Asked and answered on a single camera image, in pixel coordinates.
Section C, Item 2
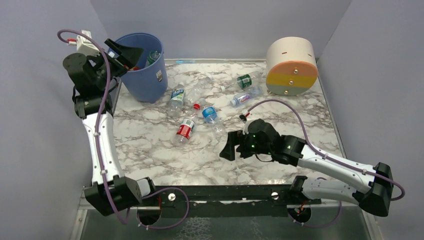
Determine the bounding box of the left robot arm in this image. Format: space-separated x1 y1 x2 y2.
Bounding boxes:
62 39 156 216

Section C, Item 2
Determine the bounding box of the clear bottle red cap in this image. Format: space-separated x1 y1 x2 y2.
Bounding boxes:
184 75 214 106

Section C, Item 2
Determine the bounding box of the blue green label bottle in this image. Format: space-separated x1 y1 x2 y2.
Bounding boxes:
167 82 186 118

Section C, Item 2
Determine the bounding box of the dark green label bottle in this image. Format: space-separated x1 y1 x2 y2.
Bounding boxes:
219 71 263 92

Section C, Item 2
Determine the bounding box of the cream cylinder with striped face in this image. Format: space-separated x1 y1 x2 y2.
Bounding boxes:
265 36 319 96

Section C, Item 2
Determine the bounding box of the red label clear bottle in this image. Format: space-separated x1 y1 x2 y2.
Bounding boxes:
172 118 196 146

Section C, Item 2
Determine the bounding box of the blue plastic bin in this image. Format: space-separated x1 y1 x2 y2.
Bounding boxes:
115 32 168 104

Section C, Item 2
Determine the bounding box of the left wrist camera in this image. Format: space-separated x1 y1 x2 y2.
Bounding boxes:
67 35 100 56

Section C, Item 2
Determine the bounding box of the blue label clear bottle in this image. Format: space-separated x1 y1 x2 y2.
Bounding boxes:
201 106 226 135

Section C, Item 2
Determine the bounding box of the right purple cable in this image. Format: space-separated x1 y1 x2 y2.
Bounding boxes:
246 98 406 229

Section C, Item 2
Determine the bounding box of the green white label bottle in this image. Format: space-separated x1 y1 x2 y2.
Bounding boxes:
145 50 161 67

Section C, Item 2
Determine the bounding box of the Ganten small water bottle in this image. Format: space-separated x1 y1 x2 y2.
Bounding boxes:
229 85 263 107

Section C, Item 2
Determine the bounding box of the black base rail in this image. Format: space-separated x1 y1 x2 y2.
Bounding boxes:
133 184 321 221

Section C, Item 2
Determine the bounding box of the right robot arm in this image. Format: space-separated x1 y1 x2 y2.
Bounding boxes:
219 119 394 217

